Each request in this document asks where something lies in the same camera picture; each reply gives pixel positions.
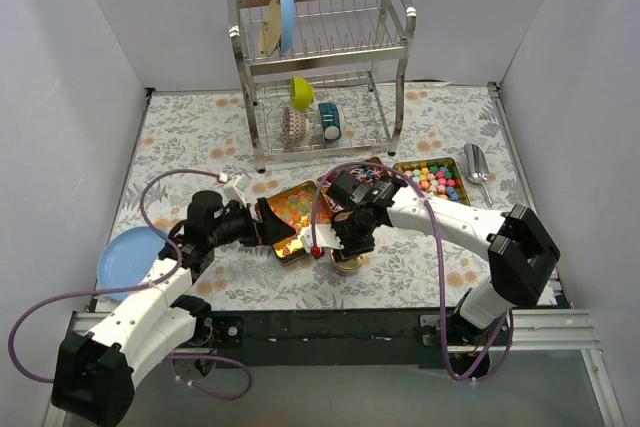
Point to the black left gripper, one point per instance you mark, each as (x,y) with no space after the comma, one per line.
(260,222)

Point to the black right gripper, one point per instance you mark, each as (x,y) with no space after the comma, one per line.
(338,236)

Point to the gold tin with lollipops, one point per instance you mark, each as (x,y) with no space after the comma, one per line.
(370,172)

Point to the tin with gummy candies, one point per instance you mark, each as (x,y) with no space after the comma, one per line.
(294,207)

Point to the gold round jar lid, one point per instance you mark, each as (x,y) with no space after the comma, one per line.
(335,254)

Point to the clear glass jar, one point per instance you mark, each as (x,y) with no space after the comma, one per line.
(349,266)

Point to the tin with star candies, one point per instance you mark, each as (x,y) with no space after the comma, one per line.
(440,177)

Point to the silver metal scoop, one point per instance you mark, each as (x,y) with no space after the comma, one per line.
(477,169)

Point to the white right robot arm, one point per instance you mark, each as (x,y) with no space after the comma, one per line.
(520,252)

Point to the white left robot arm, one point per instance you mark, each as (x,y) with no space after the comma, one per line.
(97,372)

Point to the teal mug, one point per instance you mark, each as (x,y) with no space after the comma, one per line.
(331,119)

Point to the patterned ceramic bowl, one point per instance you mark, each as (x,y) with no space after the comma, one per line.
(294,127)

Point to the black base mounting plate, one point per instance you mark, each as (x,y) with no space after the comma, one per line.
(356,337)

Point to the green bowl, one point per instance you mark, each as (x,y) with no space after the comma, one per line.
(301,93)

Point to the steel dish rack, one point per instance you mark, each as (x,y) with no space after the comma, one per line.
(354,53)

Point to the light blue plate on table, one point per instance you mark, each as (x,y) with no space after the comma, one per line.
(128,257)

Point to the beige wooden plate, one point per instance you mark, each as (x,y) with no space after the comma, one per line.
(271,29)

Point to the light blue plate in rack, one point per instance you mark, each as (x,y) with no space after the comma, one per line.
(283,5)

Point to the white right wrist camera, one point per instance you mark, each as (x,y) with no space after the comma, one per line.
(317,239)

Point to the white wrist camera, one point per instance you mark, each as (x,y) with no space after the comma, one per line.
(234,189)
(317,239)

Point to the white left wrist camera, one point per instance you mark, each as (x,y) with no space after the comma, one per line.
(234,189)

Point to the aluminium frame rail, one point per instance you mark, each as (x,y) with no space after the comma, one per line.
(384,368)

